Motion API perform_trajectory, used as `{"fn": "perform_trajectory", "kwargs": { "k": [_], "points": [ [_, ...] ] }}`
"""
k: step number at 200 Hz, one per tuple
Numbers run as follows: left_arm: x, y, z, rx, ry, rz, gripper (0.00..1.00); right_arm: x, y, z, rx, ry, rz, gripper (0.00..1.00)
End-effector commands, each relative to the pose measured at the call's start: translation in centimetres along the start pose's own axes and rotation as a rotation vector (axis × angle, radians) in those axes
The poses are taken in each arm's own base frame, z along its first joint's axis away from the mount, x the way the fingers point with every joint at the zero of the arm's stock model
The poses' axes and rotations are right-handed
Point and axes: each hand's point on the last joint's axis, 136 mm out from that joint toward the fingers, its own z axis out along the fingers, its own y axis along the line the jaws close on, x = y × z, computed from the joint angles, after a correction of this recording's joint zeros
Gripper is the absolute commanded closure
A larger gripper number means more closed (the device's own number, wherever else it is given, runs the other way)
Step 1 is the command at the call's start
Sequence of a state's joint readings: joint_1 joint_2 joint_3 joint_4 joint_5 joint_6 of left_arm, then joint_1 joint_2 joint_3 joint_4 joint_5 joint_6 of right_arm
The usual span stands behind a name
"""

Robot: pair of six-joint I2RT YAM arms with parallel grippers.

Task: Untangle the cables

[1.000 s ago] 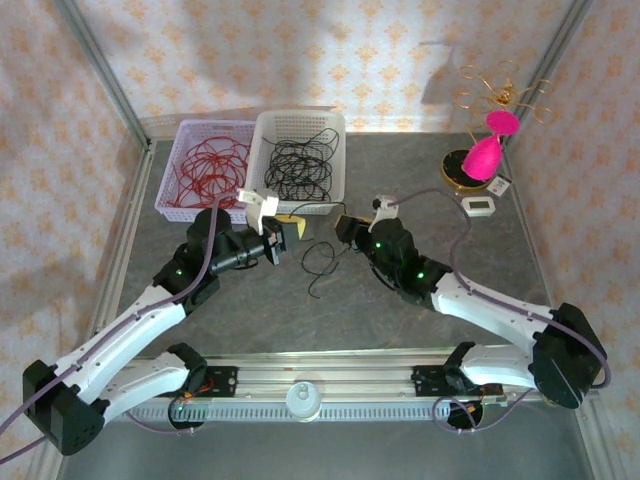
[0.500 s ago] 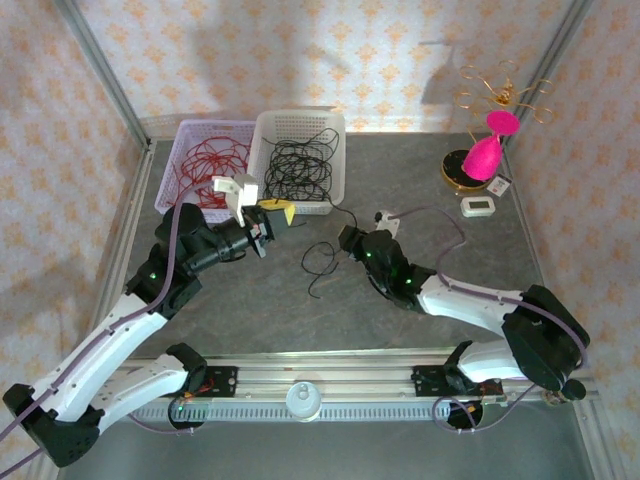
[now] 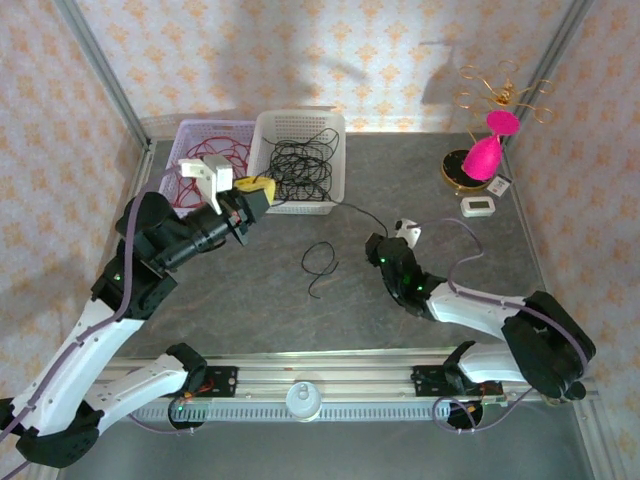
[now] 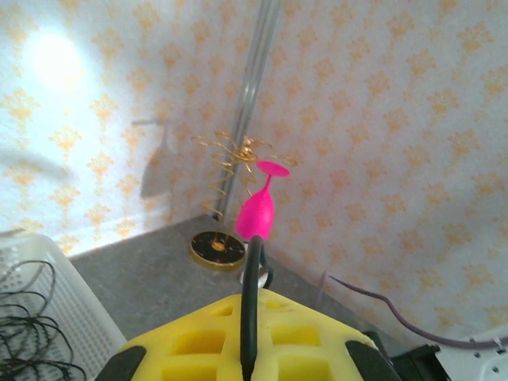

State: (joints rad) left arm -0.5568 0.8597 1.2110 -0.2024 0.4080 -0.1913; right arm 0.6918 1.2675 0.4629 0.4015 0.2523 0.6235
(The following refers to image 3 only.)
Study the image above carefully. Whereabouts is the red cable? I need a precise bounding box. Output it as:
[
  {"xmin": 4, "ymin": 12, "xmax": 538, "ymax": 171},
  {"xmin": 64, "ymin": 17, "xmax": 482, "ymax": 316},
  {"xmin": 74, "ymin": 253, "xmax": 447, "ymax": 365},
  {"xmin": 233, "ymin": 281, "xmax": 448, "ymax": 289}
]
[{"xmin": 172, "ymin": 130, "xmax": 251, "ymax": 209}]

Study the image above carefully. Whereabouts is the long black cable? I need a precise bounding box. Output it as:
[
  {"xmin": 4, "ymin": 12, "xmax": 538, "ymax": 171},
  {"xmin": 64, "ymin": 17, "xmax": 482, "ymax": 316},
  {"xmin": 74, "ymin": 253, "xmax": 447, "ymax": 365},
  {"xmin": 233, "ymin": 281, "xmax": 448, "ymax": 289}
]
[{"xmin": 272, "ymin": 197, "xmax": 399, "ymax": 237}]

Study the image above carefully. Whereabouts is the purple perforated plastic basket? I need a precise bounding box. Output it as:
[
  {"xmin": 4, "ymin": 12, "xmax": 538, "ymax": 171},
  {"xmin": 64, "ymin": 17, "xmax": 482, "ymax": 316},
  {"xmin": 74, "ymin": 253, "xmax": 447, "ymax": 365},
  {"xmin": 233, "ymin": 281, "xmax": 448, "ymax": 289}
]
[{"xmin": 158, "ymin": 118, "xmax": 259, "ymax": 211}]

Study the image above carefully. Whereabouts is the white perforated plastic basket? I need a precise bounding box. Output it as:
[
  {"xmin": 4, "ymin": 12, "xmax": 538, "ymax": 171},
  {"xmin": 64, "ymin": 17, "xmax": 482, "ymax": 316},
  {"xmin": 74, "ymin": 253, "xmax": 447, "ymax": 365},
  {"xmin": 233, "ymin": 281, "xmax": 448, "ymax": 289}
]
[{"xmin": 248, "ymin": 108, "xmax": 348, "ymax": 216}]

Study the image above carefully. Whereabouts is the white digital timer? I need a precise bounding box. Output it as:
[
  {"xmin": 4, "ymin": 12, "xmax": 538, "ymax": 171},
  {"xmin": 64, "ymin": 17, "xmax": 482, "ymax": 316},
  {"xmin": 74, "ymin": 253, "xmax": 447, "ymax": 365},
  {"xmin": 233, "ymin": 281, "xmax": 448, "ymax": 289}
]
[{"xmin": 460, "ymin": 195, "xmax": 496, "ymax": 219}]

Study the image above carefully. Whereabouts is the small white card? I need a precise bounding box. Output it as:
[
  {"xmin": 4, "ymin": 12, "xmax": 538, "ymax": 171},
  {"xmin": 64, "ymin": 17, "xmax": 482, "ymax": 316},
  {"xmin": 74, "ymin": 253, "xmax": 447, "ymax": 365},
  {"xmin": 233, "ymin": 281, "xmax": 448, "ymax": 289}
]
[{"xmin": 487, "ymin": 174, "xmax": 514, "ymax": 198}]

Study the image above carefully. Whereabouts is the pink wine glass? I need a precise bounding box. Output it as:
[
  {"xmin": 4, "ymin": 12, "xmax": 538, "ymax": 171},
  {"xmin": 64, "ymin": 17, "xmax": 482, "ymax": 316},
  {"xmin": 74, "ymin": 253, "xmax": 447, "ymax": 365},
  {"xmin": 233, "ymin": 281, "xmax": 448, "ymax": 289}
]
[{"xmin": 462, "ymin": 110, "xmax": 521, "ymax": 182}]

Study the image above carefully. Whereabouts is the white round knob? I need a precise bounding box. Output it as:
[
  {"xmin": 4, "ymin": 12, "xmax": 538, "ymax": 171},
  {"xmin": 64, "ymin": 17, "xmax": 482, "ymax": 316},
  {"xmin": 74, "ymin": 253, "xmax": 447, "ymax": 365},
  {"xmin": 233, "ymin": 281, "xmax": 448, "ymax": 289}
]
[{"xmin": 284, "ymin": 382, "xmax": 324, "ymax": 424}]

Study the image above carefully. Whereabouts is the tangled black cable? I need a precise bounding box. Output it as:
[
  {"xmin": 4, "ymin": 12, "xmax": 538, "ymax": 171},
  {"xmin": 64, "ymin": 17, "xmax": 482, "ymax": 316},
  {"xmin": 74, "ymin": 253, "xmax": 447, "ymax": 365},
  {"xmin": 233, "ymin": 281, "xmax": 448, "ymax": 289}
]
[{"xmin": 266, "ymin": 127, "xmax": 341, "ymax": 204}]

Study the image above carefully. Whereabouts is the short black cable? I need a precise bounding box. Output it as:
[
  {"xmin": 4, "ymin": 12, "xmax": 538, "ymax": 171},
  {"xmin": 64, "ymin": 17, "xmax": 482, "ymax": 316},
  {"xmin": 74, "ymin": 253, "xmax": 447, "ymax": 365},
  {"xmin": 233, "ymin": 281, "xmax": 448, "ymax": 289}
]
[{"xmin": 301, "ymin": 241, "xmax": 341, "ymax": 297}]

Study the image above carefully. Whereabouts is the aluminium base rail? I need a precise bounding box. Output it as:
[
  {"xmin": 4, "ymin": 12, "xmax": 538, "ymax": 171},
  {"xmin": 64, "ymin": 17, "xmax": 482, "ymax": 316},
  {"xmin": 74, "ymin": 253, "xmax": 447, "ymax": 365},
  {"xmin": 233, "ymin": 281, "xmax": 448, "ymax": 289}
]
[{"xmin": 99, "ymin": 352, "xmax": 599, "ymax": 407}]

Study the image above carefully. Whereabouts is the gold wire glass stand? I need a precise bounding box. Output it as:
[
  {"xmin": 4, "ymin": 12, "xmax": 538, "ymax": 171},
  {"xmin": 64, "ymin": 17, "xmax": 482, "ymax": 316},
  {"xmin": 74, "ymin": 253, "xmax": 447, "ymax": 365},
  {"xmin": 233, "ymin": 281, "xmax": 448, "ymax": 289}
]
[{"xmin": 441, "ymin": 59, "xmax": 556, "ymax": 195}]

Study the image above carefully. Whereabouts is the grey slotted cable duct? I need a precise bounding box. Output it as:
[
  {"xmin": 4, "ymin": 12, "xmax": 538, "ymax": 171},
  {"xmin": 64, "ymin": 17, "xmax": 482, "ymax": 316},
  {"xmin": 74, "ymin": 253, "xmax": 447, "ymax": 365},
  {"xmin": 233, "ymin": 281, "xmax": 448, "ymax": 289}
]
[{"xmin": 133, "ymin": 402, "xmax": 484, "ymax": 422}]

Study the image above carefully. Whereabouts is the aluminium frame post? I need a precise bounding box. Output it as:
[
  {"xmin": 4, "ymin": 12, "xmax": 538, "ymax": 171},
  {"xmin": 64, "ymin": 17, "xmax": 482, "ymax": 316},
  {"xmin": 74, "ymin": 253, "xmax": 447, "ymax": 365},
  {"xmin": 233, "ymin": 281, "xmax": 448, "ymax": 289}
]
[
  {"xmin": 504, "ymin": 0, "xmax": 595, "ymax": 146},
  {"xmin": 53, "ymin": 0, "xmax": 152, "ymax": 151}
]

